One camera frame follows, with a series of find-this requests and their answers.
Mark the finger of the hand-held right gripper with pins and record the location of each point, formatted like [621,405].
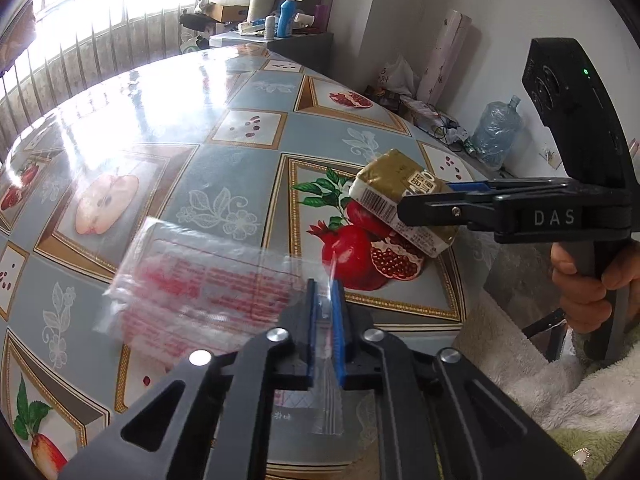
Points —
[470,186]
[450,210]

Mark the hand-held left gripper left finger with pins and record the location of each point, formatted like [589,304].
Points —
[312,340]

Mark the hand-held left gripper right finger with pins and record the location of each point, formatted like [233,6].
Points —
[340,340]

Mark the gold and white carton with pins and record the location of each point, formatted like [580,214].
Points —
[395,180]

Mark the clear packet with red print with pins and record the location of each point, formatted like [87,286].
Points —
[210,290]

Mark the person's right hand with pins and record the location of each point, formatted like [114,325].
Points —
[575,300]

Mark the large clear water jug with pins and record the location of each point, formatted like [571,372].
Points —
[495,132]

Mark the pile of plastic packaging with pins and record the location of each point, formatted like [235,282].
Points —
[430,115]

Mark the dark box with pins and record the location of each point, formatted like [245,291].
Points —
[385,97]

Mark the white knotted plastic bag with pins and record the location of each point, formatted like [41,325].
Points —
[397,77]

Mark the white fluffy towel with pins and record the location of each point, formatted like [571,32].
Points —
[525,375]

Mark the fruit print tablecloth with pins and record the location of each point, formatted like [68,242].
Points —
[240,160]

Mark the grey cabinet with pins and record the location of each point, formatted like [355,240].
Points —
[310,55]

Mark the purple bottle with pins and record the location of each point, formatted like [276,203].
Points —
[321,17]

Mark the blue detergent bottle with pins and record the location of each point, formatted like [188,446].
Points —
[286,20]

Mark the small white bottle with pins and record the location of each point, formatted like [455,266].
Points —
[270,27]

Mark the green fluffy garment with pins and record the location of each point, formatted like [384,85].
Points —
[600,455]

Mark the cardboard box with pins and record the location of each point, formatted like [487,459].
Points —
[230,12]

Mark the black bag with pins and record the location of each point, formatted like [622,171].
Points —
[195,21]

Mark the window railing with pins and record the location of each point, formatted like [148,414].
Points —
[100,45]

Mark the wall socket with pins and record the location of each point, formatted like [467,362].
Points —
[552,159]

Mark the black table frame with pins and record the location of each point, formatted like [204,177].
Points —
[545,322]

